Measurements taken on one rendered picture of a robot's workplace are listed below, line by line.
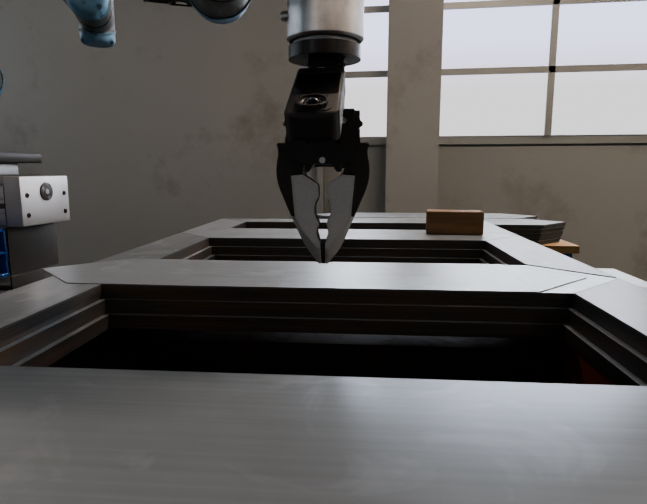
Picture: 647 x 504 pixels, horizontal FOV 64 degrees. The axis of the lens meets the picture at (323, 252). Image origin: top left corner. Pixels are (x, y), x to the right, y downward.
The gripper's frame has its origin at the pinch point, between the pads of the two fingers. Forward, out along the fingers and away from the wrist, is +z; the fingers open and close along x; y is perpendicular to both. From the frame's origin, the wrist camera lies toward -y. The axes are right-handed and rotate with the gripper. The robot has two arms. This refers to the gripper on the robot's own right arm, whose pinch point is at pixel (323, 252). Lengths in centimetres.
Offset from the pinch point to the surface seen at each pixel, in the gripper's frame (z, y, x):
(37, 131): -34, 296, 219
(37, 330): 7.5, -4.1, 27.9
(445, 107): -45, 275, -52
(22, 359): 9.2, -7.6, 27.3
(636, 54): -72, 267, -155
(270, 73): -67, 284, 55
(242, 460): 5.7, -28.3, 1.7
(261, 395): 5.8, -21.0, 2.2
